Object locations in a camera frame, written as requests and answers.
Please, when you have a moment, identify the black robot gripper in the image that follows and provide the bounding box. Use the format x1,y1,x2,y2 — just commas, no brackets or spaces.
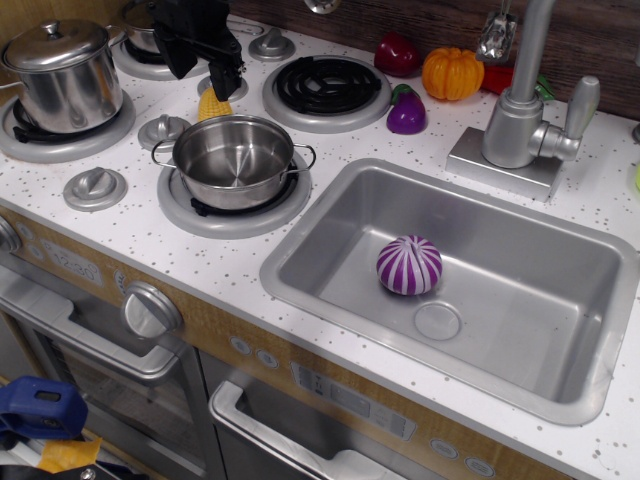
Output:
150,0,244,100

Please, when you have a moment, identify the yellow toy corn cob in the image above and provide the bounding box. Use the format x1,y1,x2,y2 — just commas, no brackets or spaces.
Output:
198,87,233,122

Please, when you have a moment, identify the grey stove knob centre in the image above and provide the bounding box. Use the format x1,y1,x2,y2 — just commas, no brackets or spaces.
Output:
197,76,249,102

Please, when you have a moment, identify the grey stove knob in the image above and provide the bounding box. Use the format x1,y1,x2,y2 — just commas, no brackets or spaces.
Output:
63,167,128,212
138,114,191,153
197,76,249,102
248,28,296,62

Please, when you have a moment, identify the grey stove knob back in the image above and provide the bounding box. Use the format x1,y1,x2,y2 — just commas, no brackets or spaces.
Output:
248,28,296,62

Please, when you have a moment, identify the grey stove knob middle left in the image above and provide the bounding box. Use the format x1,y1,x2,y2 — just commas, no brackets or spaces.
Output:
138,114,191,153

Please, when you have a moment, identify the grey stove knob front left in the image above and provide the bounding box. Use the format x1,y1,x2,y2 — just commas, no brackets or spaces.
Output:
63,167,128,212

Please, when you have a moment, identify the small steel pot at back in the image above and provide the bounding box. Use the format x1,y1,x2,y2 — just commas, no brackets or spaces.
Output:
120,1,160,55

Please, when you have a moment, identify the back right black coil burner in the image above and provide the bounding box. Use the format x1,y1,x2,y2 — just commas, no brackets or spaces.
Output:
262,55,392,134

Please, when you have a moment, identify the hanging perforated ladle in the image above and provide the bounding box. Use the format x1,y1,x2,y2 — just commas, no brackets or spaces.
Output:
304,0,341,15

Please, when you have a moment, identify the large steel pot with lid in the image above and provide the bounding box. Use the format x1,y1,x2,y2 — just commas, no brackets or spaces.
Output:
1,19,124,134

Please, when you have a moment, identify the dark red toy pepper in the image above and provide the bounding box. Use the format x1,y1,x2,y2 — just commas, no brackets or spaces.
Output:
374,31,421,78

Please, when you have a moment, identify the purple toy eggplant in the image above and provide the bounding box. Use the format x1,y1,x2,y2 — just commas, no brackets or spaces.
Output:
386,84,427,135

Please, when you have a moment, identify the orange toy pumpkin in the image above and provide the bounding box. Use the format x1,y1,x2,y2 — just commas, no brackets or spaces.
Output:
421,47,485,101

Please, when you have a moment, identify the round grey oven dial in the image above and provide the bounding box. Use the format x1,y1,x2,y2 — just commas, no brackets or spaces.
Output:
120,281,183,339

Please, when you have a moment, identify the grey dial at left edge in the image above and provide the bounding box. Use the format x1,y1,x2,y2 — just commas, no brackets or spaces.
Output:
0,217,22,253

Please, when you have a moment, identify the purple white striped toy onion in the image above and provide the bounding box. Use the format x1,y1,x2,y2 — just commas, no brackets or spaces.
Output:
376,235,443,296

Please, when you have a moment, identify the red toy chili pepper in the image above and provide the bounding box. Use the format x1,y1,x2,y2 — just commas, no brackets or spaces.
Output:
480,64,556,101

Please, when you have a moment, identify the hanging silver utensil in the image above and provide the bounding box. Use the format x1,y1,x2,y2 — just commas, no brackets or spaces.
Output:
476,1,518,64

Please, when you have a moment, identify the silver toy faucet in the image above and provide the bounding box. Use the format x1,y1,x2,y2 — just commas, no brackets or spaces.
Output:
446,1,600,202

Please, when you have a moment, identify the blue clamp tool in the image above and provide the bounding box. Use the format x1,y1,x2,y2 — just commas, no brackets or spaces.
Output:
1,376,88,450

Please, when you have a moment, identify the grey toy sink basin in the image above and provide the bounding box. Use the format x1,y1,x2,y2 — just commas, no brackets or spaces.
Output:
260,159,639,425

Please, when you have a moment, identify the yellow cloth piece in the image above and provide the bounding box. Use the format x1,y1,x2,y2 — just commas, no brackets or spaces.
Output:
37,437,102,474

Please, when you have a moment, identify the back left stove burner ring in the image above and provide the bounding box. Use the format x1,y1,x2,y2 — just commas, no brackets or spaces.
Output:
112,35,211,82

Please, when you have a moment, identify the stove burner ring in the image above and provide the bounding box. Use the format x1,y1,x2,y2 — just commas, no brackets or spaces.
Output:
112,35,211,82
0,89,137,164
156,147,313,240

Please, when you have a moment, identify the small steel pan with handles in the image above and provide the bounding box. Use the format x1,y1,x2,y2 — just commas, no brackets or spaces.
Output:
155,114,317,211

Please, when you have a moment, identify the front right stove burner ring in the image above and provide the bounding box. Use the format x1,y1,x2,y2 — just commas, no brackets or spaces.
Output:
156,147,313,240

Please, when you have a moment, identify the front left stove burner ring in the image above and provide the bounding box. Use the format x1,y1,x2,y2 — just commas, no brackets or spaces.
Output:
0,89,137,164

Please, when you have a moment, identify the left oven door with handle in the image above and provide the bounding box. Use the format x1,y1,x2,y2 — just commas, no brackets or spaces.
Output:
1,267,226,479

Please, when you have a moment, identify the right dishwasher door with handle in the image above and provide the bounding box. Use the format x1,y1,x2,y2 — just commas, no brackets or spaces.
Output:
200,349,440,479

